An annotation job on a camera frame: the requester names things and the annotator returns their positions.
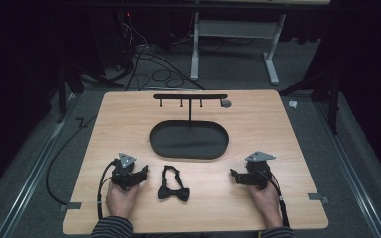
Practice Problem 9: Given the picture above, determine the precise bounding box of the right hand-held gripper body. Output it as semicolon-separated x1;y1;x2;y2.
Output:
242;151;277;191

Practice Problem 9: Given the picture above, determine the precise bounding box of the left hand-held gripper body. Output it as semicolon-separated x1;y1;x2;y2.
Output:
111;152;143;192

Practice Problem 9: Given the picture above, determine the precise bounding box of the black bow tie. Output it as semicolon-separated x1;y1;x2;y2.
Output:
157;164;191;203

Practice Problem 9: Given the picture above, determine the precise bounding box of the black hook rack with tray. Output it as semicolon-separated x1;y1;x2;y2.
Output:
148;93;230;161

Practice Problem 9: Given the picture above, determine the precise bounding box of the person's left hand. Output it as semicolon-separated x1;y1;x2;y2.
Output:
105;180;141;219

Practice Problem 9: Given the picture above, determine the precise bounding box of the person's right hand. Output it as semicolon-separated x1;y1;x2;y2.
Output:
247;183;284;230

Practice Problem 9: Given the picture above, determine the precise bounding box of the grey tape strip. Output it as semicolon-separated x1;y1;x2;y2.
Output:
59;201;83;213
307;192;330;204

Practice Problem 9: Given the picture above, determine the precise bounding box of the black tripod stand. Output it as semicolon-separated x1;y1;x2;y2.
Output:
278;68;342;136
48;60;125;125

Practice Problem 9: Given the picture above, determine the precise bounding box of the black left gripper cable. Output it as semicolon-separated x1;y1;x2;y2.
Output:
95;159;119;221

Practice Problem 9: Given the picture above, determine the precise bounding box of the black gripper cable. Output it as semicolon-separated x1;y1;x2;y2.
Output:
95;159;119;221
265;172;291;228

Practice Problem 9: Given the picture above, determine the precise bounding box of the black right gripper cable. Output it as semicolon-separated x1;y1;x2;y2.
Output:
265;172;291;228

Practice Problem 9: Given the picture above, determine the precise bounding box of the black floor cable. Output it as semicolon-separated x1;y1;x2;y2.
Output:
45;116;97;206

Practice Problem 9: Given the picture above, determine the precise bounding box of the metal floor rail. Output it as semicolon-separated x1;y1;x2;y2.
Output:
312;100;381;238
0;93;80;238

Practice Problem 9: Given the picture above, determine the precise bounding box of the bundle of black floor cables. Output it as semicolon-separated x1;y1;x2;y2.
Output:
113;11;207;92

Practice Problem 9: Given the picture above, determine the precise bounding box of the white metal desk frame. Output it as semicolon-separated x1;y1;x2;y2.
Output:
190;11;288;86

